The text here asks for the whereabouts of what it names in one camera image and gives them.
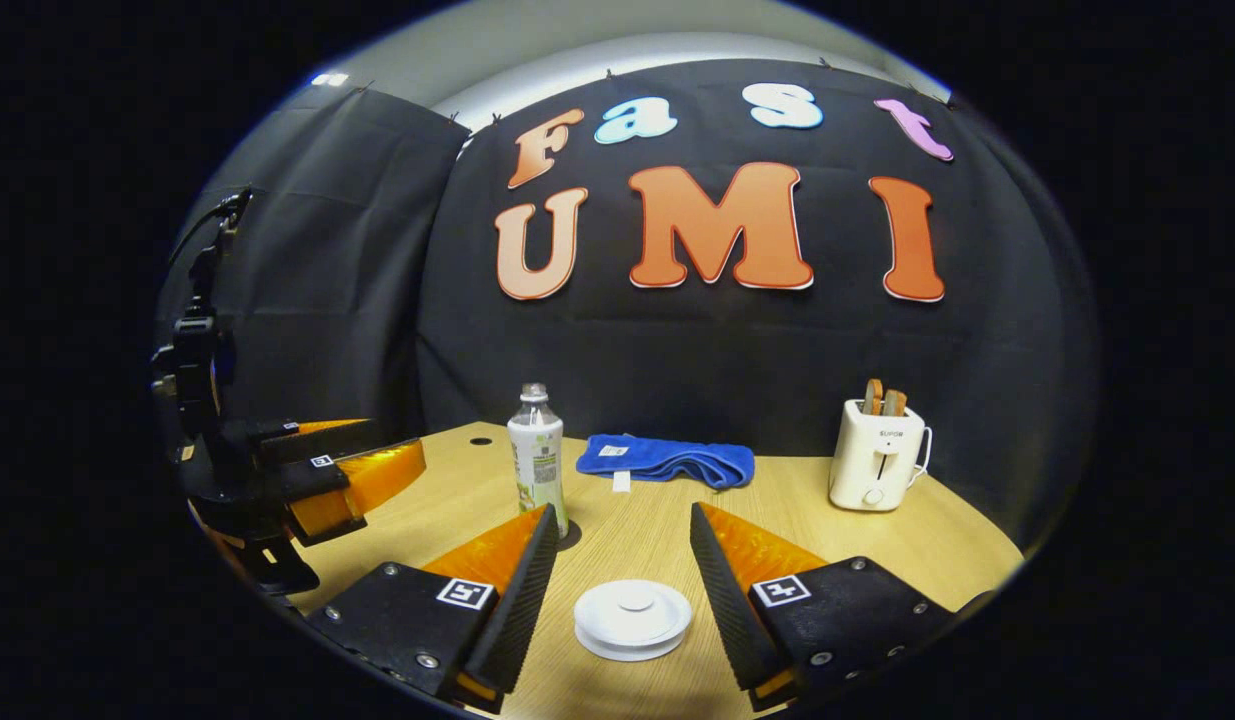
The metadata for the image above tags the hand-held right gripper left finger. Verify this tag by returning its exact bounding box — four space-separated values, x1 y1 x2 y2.
307 503 560 713

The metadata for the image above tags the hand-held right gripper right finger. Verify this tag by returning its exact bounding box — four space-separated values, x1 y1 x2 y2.
689 502 958 711

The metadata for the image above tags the black backdrop cloth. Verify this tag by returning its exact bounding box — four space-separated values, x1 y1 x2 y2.
157 58 1098 551

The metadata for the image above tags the clear water bottle green label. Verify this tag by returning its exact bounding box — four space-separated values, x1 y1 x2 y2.
507 383 570 539

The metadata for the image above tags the white toaster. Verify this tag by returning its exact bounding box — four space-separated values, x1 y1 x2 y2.
828 399 926 512

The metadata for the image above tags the blue towel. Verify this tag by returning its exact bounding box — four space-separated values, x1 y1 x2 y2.
576 433 756 492

